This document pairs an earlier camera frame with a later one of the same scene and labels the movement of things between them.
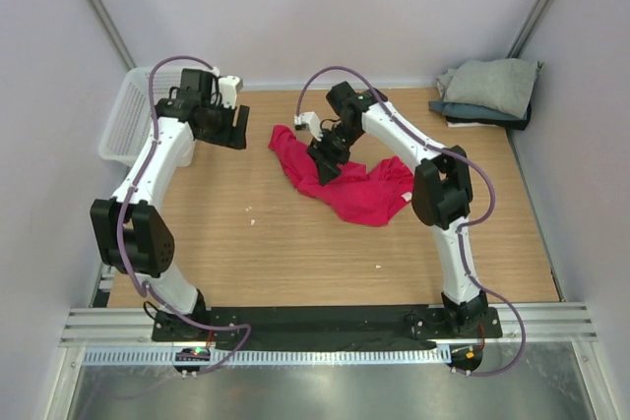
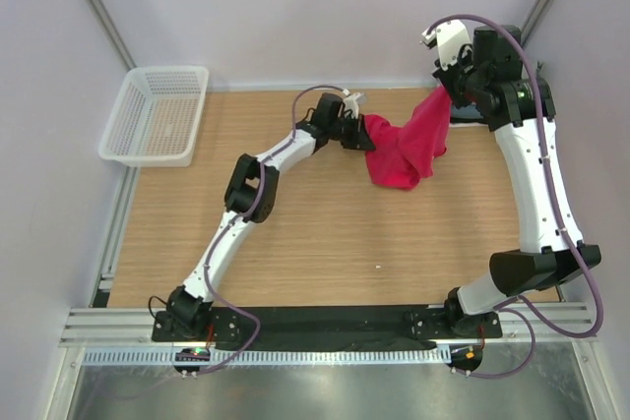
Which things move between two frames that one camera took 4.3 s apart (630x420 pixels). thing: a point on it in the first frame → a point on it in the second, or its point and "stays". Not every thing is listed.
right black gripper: (326, 159) → (445, 77)
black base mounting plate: (327, 323) stays
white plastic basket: (127, 126) stays
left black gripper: (232, 137) → (364, 143)
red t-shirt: (372, 197) → (403, 154)
